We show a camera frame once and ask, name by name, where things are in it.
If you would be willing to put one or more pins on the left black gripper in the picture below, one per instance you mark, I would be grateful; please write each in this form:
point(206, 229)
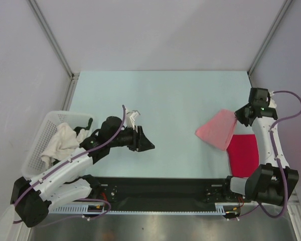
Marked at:
point(139, 142)

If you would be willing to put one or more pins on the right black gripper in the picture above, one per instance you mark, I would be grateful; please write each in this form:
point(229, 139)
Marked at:
point(240, 116)

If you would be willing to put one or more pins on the pink t shirt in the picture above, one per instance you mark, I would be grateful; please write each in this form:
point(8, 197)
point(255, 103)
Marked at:
point(219, 130)

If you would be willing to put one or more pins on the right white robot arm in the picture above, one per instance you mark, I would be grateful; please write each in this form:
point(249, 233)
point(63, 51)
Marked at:
point(273, 181)

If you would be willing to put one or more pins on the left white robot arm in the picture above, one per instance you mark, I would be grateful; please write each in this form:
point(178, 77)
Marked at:
point(34, 198)

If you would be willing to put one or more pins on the folded red t shirt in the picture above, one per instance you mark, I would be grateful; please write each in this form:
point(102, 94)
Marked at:
point(243, 155)

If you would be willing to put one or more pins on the dark green t shirt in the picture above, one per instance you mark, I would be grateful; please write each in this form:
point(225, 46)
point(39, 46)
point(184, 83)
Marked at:
point(77, 130)

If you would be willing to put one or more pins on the white crumpled t shirt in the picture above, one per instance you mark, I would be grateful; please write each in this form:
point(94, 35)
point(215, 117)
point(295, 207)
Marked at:
point(62, 144)

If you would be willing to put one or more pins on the white plastic basket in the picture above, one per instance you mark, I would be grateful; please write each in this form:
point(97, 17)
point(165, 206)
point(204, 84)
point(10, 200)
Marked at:
point(33, 164)

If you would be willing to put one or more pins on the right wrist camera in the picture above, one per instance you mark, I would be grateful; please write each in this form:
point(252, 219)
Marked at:
point(261, 97)

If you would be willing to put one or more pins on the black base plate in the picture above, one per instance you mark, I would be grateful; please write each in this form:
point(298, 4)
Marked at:
point(162, 194)

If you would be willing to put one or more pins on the white slotted cable duct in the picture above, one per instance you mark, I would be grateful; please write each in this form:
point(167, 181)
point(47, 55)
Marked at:
point(86, 209)

